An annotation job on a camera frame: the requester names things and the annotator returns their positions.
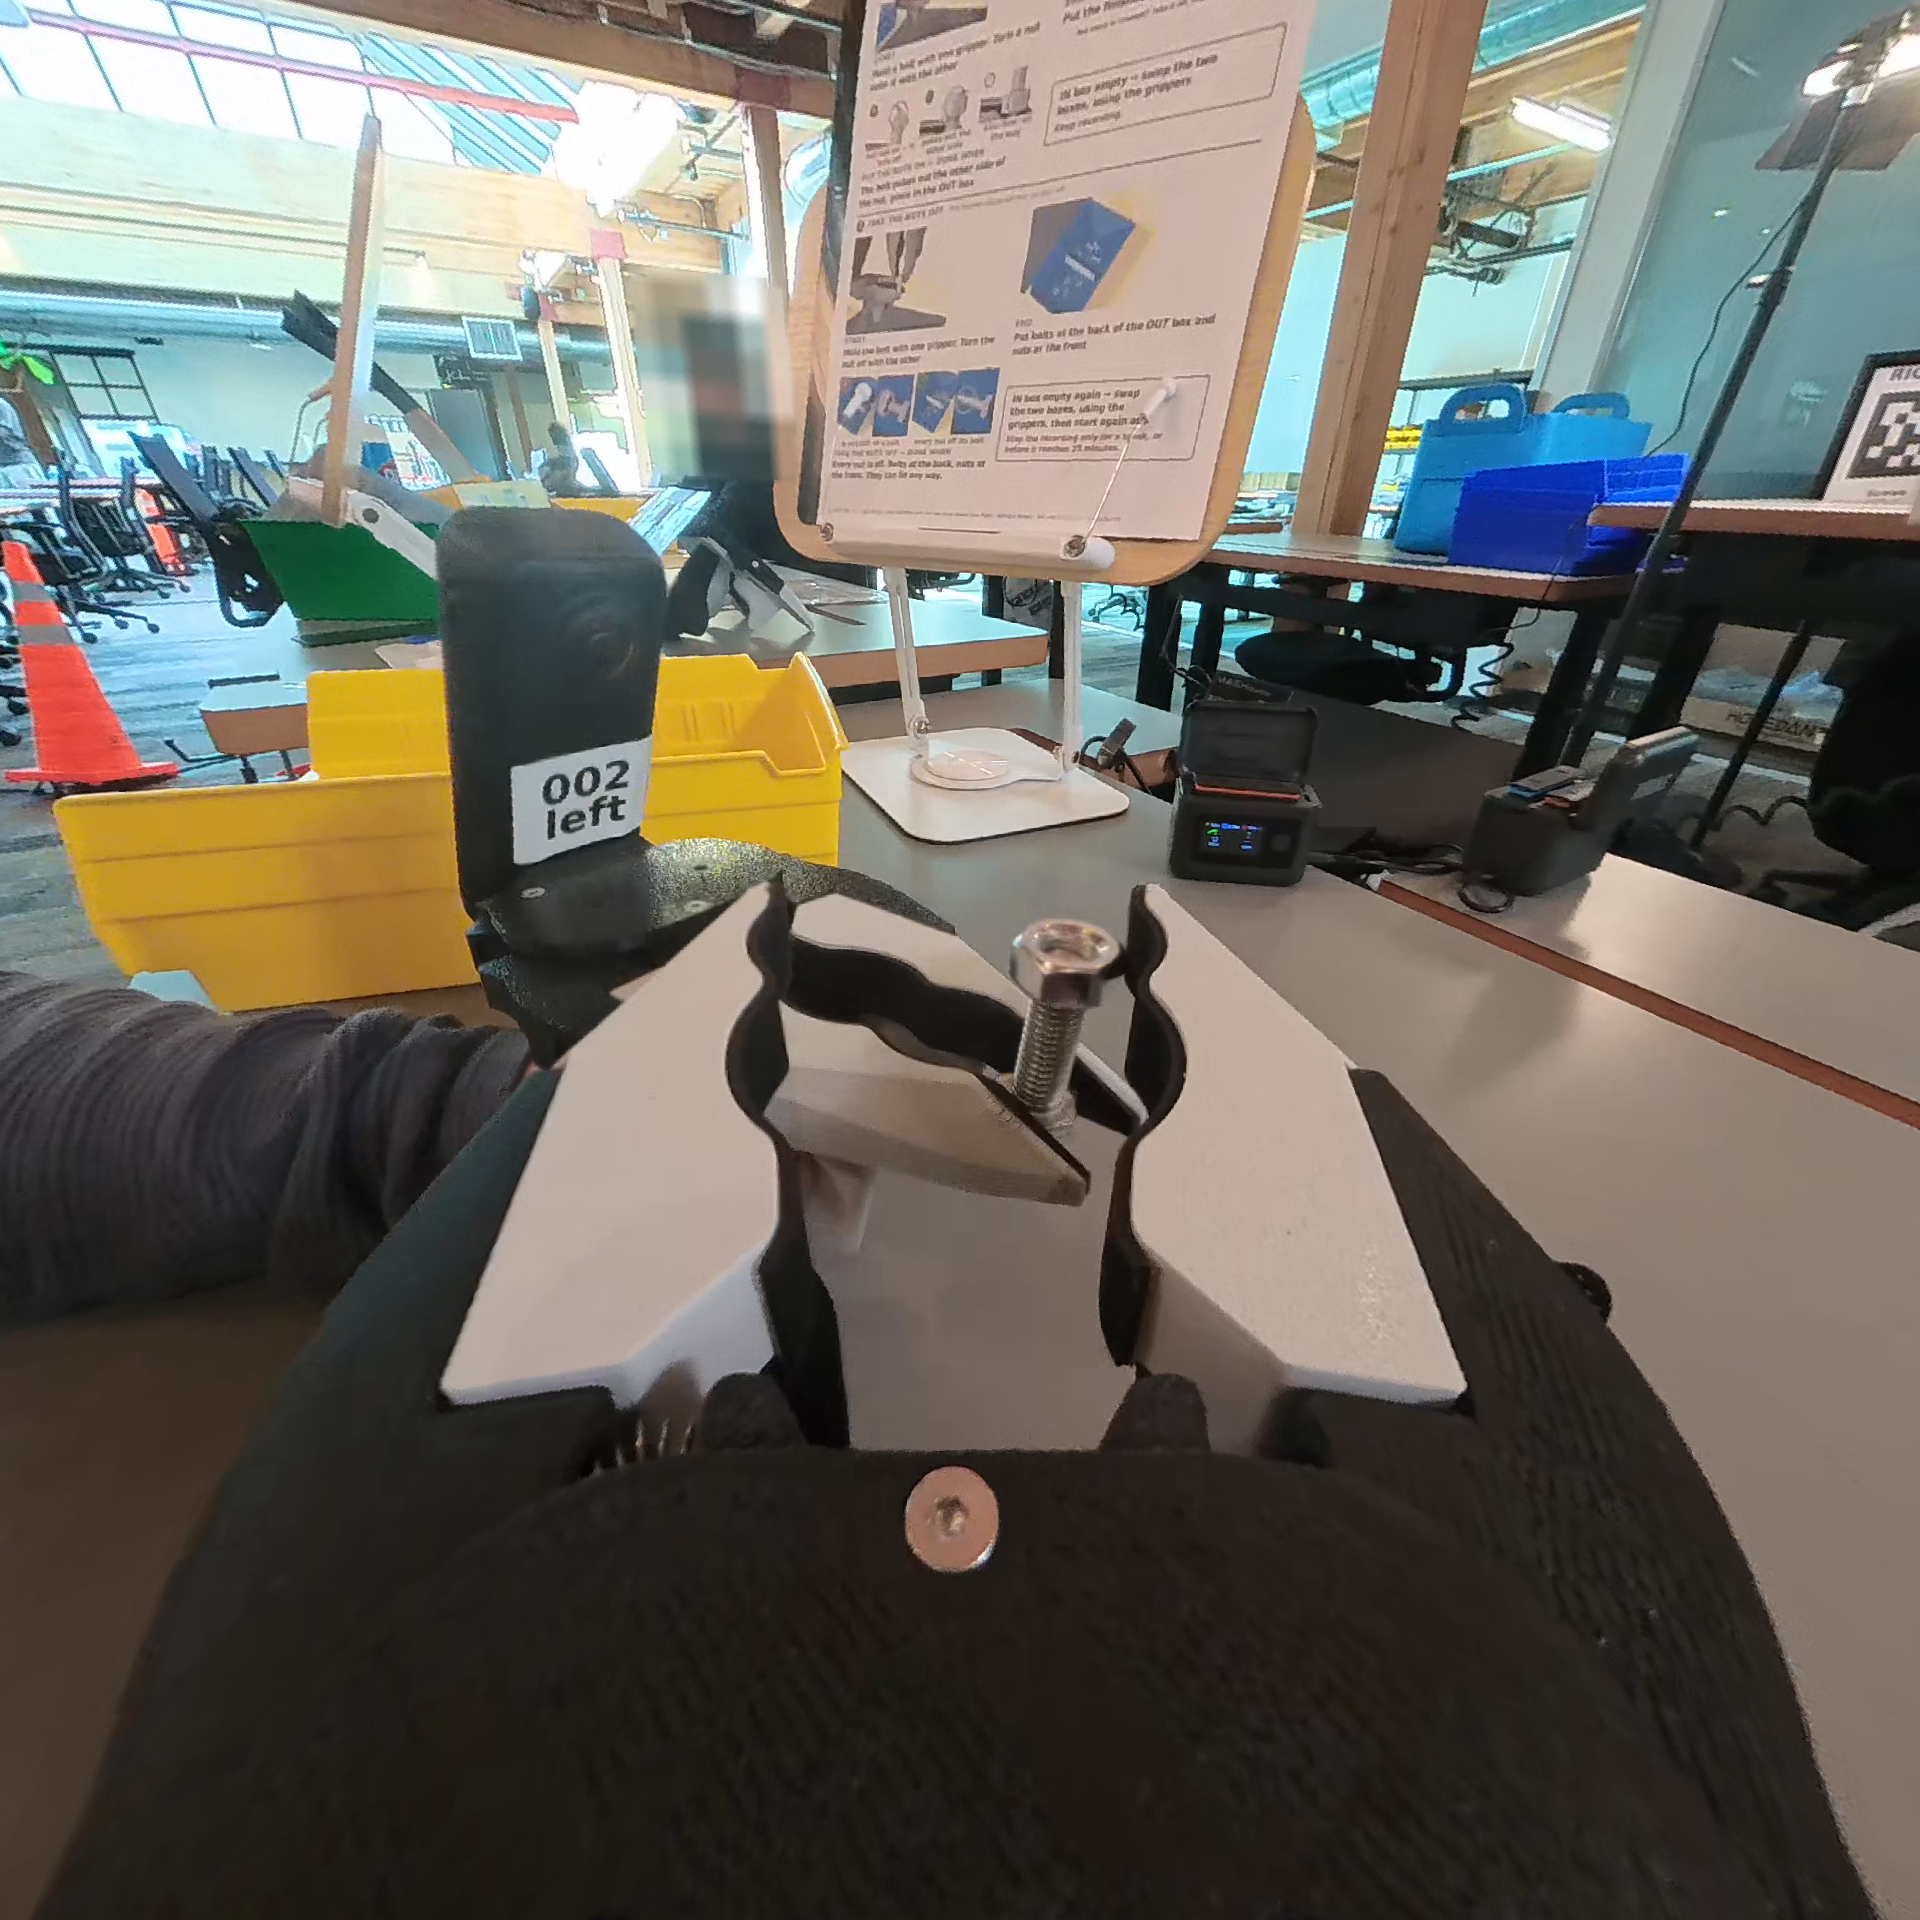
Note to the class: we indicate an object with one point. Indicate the black light stand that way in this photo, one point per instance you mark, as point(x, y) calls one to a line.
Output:
point(1815, 143)

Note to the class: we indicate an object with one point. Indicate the silver steel bolt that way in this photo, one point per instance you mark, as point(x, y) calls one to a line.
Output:
point(1047, 1036)

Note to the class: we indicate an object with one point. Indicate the instruction board on white stand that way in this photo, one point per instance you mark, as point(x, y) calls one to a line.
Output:
point(1035, 810)

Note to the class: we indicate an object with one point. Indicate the paper instruction sheet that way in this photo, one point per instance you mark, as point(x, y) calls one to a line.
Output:
point(1080, 224)

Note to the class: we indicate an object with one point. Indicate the black grey tabletop device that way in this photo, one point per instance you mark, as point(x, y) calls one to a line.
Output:
point(751, 586)

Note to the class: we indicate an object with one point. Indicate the dark grey charger case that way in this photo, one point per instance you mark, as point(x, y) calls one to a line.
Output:
point(1545, 839)

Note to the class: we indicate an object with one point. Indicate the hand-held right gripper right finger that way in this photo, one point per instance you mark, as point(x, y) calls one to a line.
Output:
point(1290, 1200)

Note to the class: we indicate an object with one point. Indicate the silver hex nut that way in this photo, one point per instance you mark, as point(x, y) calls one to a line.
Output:
point(1002, 1115)

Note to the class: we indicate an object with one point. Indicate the black charging case with display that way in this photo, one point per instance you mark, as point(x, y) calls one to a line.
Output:
point(1244, 796)

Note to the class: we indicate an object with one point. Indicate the person's left forearm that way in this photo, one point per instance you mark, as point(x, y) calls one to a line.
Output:
point(195, 1141)

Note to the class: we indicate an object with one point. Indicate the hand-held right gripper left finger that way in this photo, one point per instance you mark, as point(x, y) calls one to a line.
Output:
point(616, 1200)

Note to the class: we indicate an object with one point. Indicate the blue plastic tote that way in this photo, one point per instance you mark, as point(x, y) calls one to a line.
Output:
point(1560, 436)

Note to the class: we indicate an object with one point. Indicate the blue plastic bin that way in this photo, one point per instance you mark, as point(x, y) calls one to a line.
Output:
point(1530, 517)

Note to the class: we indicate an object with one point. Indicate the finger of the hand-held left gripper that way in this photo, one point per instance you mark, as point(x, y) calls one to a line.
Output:
point(915, 960)
point(901, 1128)

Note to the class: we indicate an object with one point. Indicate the black office chair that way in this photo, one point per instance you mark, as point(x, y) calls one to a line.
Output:
point(1336, 669)
point(1867, 780)

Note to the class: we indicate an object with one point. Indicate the wooden-top desk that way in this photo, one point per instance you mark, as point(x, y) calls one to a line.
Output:
point(1320, 564)
point(1723, 517)

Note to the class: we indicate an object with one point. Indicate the wooden post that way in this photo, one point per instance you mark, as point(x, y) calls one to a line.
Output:
point(1394, 300)

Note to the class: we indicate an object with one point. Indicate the wooden board stand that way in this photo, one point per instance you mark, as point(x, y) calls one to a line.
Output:
point(355, 300)

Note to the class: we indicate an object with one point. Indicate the green plastic bin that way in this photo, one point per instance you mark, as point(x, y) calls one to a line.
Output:
point(345, 580)

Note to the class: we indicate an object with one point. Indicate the printed tag sign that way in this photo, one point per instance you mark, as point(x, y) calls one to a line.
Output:
point(1881, 436)

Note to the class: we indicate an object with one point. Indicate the row of office chairs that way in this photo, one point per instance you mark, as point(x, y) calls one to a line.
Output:
point(136, 524)

